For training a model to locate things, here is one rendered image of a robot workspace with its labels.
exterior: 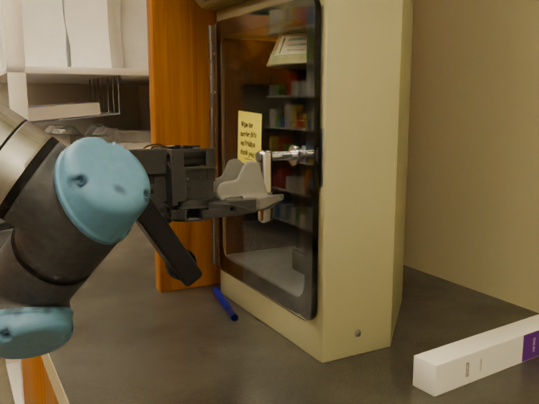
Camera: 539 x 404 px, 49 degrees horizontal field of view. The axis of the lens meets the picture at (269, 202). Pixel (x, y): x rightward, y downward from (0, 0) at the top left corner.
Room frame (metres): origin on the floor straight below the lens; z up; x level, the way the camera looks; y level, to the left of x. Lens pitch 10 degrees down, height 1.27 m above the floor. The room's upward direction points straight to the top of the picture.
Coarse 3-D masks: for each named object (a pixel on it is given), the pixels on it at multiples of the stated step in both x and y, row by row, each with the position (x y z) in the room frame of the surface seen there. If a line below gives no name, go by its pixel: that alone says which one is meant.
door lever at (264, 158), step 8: (264, 152) 0.72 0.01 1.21; (272, 152) 0.73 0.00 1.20; (280, 152) 0.74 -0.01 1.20; (288, 152) 0.74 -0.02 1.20; (296, 152) 0.74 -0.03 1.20; (256, 160) 0.73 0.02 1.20; (264, 160) 0.72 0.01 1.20; (272, 160) 0.73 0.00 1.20; (280, 160) 0.74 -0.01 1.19; (296, 160) 0.74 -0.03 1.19; (264, 168) 0.72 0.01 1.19; (272, 168) 0.73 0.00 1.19; (264, 176) 0.72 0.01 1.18; (272, 176) 0.73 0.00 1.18; (272, 184) 0.73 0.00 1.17; (272, 192) 0.73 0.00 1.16; (272, 208) 0.73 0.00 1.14; (264, 216) 0.72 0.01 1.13; (272, 216) 0.73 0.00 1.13
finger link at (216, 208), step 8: (216, 200) 0.68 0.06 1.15; (240, 200) 0.68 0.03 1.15; (248, 200) 0.68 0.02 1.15; (200, 208) 0.66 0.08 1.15; (208, 208) 0.65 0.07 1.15; (216, 208) 0.65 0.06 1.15; (224, 208) 0.65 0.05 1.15; (232, 208) 0.67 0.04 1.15; (240, 208) 0.67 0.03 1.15; (248, 208) 0.68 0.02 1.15; (256, 208) 0.68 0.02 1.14; (192, 216) 0.66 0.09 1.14; (200, 216) 0.65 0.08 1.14; (208, 216) 0.65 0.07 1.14; (216, 216) 0.65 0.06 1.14; (224, 216) 0.65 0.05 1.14
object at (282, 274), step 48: (288, 0) 0.77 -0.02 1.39; (240, 48) 0.89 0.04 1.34; (288, 48) 0.77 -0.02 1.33; (240, 96) 0.89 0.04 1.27; (288, 96) 0.77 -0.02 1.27; (288, 144) 0.77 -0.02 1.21; (288, 192) 0.76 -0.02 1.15; (240, 240) 0.89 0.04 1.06; (288, 240) 0.76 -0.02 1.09; (288, 288) 0.76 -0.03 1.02
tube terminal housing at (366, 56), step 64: (256, 0) 0.87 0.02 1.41; (320, 0) 0.72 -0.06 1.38; (384, 0) 0.75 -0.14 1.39; (384, 64) 0.75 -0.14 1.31; (384, 128) 0.75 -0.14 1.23; (320, 192) 0.72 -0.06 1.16; (384, 192) 0.75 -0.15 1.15; (320, 256) 0.72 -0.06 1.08; (384, 256) 0.76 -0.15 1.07; (320, 320) 0.71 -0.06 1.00; (384, 320) 0.76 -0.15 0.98
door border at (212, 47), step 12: (216, 24) 0.96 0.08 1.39; (216, 36) 0.96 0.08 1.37; (216, 48) 0.96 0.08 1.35; (216, 60) 0.97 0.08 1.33; (216, 72) 0.97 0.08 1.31; (216, 84) 0.97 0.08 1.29; (216, 96) 0.97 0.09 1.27; (216, 108) 0.97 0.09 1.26; (216, 120) 0.97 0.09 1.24; (216, 132) 0.97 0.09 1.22; (216, 144) 0.97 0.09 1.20; (216, 156) 0.97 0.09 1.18; (216, 168) 0.97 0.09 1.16; (216, 228) 0.97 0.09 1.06; (216, 240) 0.98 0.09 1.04; (216, 252) 0.98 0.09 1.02; (216, 264) 0.98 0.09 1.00
